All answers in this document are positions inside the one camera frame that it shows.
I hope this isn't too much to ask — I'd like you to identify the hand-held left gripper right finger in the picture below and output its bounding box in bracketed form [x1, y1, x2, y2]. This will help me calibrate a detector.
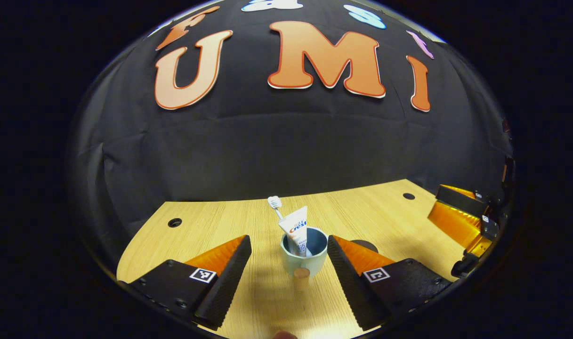
[327, 234, 453, 332]

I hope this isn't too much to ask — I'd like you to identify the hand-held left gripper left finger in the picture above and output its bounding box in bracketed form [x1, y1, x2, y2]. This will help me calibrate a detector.
[125, 234, 252, 330]

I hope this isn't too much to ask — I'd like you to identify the dark round coaster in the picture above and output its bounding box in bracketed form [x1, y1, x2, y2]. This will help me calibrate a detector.
[350, 239, 379, 255]

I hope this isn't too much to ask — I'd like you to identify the light blue cup wooden handle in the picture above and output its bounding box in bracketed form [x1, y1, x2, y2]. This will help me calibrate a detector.
[280, 226, 329, 291]

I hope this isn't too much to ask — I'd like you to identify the wooden desktop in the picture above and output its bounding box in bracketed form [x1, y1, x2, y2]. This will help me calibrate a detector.
[117, 178, 470, 339]

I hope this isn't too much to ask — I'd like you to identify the black backdrop cloth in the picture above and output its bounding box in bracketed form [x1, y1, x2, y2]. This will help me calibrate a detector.
[65, 0, 515, 278]

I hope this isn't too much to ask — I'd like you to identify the white toothpaste tube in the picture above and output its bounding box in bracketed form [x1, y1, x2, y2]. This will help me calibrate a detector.
[278, 206, 309, 258]

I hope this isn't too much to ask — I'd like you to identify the white toothbrush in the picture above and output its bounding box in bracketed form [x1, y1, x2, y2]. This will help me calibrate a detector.
[267, 195, 287, 222]

